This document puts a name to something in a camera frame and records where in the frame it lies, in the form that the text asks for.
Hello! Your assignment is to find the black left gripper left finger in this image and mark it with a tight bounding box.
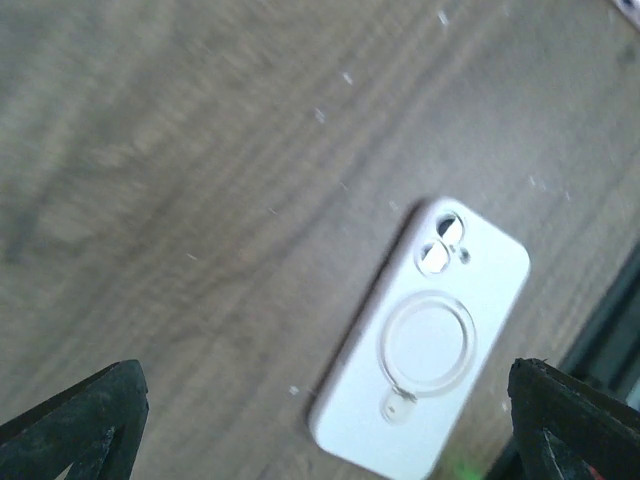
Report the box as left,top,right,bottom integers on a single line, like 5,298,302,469
1,360,149,479

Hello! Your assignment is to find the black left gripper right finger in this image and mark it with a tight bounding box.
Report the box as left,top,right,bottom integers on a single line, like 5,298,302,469
508,358,639,479

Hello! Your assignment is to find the white phone case with ring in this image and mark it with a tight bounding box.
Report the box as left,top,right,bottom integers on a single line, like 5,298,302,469
309,198,531,479

